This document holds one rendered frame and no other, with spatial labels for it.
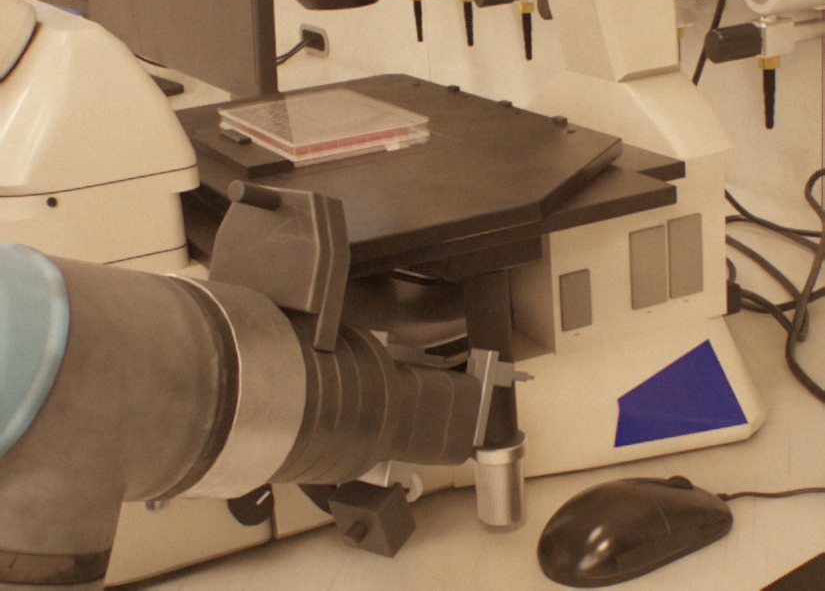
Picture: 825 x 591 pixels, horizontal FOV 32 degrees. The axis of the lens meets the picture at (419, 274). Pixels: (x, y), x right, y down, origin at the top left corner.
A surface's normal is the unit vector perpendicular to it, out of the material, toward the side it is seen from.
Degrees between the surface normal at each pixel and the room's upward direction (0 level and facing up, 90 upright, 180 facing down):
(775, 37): 90
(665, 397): 49
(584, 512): 25
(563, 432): 80
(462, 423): 90
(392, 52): 90
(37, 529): 84
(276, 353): 63
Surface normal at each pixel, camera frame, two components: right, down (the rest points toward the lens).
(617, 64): -0.29, 0.49
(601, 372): 0.26, -0.44
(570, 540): -0.62, -0.50
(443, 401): 0.57, 0.07
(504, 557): -0.08, -0.94
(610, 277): 0.44, 0.25
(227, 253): -0.56, -0.13
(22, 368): 0.80, -0.06
